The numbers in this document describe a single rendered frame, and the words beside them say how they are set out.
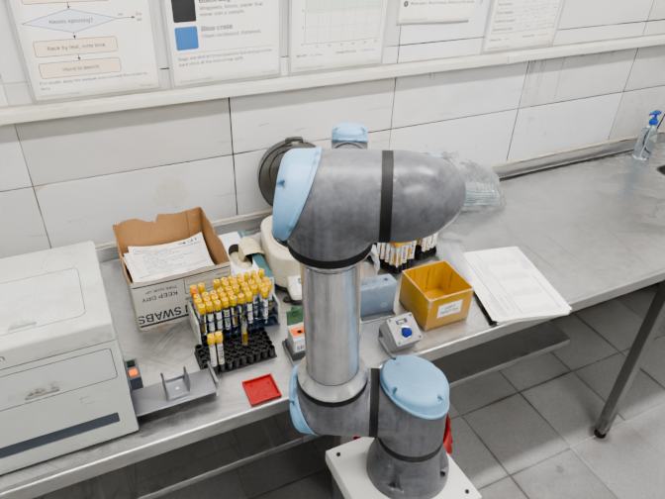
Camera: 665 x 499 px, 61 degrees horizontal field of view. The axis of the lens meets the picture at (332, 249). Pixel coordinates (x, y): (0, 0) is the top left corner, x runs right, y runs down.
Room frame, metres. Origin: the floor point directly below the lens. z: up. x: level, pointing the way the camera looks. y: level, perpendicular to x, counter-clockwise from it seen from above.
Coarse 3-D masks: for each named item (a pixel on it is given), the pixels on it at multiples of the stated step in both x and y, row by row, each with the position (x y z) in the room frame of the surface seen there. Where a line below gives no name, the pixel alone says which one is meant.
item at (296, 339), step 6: (300, 324) 0.98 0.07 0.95; (288, 330) 0.97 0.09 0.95; (294, 330) 0.96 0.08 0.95; (300, 330) 0.96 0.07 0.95; (288, 336) 0.97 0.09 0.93; (294, 336) 0.94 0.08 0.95; (300, 336) 0.95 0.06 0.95; (294, 342) 0.93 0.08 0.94; (300, 342) 0.94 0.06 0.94; (294, 348) 0.93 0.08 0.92; (300, 348) 0.94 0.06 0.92
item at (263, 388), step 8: (264, 376) 0.88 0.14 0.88; (272, 376) 0.88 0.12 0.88; (248, 384) 0.86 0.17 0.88; (256, 384) 0.86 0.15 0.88; (264, 384) 0.87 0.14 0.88; (272, 384) 0.87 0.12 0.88; (248, 392) 0.84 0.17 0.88; (256, 392) 0.84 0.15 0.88; (264, 392) 0.84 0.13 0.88; (272, 392) 0.84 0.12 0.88; (280, 392) 0.84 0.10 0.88; (256, 400) 0.82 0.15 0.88; (264, 400) 0.82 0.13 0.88
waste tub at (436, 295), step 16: (416, 272) 1.19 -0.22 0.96; (432, 272) 1.22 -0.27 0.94; (448, 272) 1.21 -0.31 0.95; (416, 288) 1.12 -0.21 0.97; (432, 288) 1.22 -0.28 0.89; (448, 288) 1.20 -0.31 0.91; (464, 288) 1.14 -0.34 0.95; (416, 304) 1.11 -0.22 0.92; (432, 304) 1.07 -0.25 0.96; (448, 304) 1.09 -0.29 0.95; (464, 304) 1.11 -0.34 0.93; (416, 320) 1.10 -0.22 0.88; (432, 320) 1.07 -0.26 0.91; (448, 320) 1.09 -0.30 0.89
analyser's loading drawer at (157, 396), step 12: (192, 372) 0.86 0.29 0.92; (204, 372) 0.86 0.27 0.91; (156, 384) 0.82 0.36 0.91; (168, 384) 0.82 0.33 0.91; (180, 384) 0.82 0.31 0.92; (192, 384) 0.82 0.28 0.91; (204, 384) 0.82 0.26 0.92; (216, 384) 0.81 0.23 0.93; (132, 396) 0.78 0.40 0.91; (144, 396) 0.79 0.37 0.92; (156, 396) 0.79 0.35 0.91; (168, 396) 0.77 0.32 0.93; (180, 396) 0.78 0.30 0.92; (192, 396) 0.79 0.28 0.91; (144, 408) 0.76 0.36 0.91; (156, 408) 0.76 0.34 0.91
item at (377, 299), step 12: (384, 276) 1.15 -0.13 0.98; (360, 288) 1.10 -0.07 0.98; (372, 288) 1.10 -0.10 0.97; (384, 288) 1.11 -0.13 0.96; (360, 300) 1.09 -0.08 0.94; (372, 300) 1.10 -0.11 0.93; (384, 300) 1.12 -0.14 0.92; (360, 312) 1.09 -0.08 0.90; (372, 312) 1.11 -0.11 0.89; (384, 312) 1.12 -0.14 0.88
